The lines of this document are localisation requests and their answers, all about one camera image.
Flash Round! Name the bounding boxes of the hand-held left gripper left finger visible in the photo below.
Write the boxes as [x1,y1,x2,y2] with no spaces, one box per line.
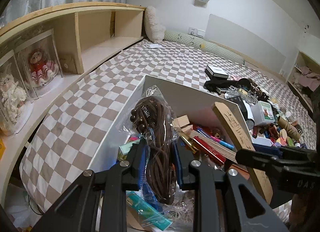
[32,137,150,232]

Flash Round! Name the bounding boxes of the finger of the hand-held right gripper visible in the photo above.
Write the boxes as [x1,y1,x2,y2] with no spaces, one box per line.
[235,148,283,173]
[252,144,318,159]

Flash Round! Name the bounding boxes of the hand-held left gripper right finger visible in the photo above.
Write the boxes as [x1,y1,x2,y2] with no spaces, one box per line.
[171,139,288,232]

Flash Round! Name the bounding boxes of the brown cord bundle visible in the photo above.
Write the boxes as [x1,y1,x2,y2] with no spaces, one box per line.
[122,85,180,206]

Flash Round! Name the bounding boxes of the engraved wooden board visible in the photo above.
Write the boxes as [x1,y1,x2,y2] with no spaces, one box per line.
[212,102,273,205]

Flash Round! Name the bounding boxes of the white storage box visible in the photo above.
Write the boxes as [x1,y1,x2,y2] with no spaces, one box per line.
[89,75,252,232]

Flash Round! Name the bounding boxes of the brown cardboard tube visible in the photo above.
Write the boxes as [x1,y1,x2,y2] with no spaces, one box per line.
[276,115,303,140]

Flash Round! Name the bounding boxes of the clear plastic box green label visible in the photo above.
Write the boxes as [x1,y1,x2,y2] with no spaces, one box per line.
[251,100,275,126]

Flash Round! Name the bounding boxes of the long red box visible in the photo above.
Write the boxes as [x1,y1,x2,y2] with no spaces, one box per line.
[190,136,226,165]

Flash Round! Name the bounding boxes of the crumpled clear plastic wrap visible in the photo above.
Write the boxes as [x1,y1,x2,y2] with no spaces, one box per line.
[172,189,196,222]

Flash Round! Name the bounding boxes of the white cylindrical humidifier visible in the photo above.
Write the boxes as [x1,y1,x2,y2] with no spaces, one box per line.
[241,100,255,130]

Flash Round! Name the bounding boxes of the teal packet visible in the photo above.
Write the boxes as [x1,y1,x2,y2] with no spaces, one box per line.
[126,192,173,231]

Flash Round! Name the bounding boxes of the light wooden block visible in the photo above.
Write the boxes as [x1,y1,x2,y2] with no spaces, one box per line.
[172,114,191,129]

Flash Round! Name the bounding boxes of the black flat box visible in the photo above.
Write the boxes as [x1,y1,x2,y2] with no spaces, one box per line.
[226,95,247,120]

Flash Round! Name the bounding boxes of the brown braided hairpiece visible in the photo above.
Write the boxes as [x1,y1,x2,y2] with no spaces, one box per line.
[249,80,269,100]

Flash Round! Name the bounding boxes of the clear crystal ornaments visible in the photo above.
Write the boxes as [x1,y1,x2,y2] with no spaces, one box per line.
[225,85,258,103]

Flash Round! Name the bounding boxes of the black fabric pouch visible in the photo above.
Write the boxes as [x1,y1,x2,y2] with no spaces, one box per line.
[204,79,240,93]

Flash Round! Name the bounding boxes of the pink garment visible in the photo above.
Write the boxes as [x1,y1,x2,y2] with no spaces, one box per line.
[294,65,320,87]

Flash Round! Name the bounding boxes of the brown white checkered blanket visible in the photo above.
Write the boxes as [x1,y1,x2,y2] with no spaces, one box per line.
[19,40,320,222]

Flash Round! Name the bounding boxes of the black and white gift box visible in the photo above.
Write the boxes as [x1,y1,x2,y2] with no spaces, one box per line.
[204,65,229,80]

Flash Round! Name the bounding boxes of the wooden wardrobe shelf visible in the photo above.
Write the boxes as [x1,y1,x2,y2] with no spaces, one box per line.
[286,50,320,112]

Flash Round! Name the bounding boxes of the grey headboard panel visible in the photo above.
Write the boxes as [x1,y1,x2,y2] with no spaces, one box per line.
[204,14,287,73]

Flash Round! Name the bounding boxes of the long green bolster pillow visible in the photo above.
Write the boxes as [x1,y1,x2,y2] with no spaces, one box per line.
[162,30,244,65]

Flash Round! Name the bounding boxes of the white plastic bag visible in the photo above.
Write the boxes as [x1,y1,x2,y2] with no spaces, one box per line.
[5,187,45,230]

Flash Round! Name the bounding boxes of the fluffy cream pillow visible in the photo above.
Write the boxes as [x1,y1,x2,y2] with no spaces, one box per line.
[144,5,165,43]

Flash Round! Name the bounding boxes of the wooden bedside shelf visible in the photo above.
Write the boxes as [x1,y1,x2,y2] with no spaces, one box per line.
[0,2,147,197]

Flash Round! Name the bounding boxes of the red dress bear doll case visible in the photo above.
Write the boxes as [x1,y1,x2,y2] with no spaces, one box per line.
[15,29,63,100]

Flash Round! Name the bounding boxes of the white dress doll case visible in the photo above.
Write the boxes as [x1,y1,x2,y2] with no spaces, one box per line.
[0,49,34,136]

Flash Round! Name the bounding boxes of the white wall socket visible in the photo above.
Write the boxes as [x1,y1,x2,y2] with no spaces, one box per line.
[187,27,205,38]

